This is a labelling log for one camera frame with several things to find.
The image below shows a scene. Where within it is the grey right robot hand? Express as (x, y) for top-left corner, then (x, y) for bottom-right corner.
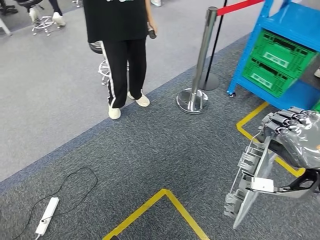
(257, 105), (320, 170)

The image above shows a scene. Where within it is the grey plastic wheel hubcap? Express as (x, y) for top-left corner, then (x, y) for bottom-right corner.
(223, 130), (278, 230)

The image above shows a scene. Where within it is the blue metal shelf rack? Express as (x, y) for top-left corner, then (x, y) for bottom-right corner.
(226, 0), (320, 112)

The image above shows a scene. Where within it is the black stanchion with round base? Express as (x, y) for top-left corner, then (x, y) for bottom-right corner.
(198, 0), (229, 92)

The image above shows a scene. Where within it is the chrome stanchion with round base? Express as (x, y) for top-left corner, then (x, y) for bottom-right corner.
(176, 6), (219, 115)

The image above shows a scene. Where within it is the red barrier belt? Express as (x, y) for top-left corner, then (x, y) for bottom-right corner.
(216, 0), (266, 17)

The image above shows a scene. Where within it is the person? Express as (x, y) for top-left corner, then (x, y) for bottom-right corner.
(82, 0), (158, 121)
(29, 0), (66, 27)

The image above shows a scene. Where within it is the black stool chrome base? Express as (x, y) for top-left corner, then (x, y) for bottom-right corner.
(88, 40), (131, 87)
(15, 0), (66, 37)

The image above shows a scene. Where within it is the white power strip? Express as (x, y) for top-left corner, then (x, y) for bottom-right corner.
(35, 196), (60, 237)

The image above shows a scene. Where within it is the black chair base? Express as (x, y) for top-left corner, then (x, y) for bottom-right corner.
(0, 0), (19, 16)

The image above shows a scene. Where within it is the wrist camera with black bracket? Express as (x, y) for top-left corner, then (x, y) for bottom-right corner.
(246, 169), (320, 200)

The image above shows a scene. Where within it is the black power cable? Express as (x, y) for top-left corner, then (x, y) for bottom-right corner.
(11, 167), (99, 240)

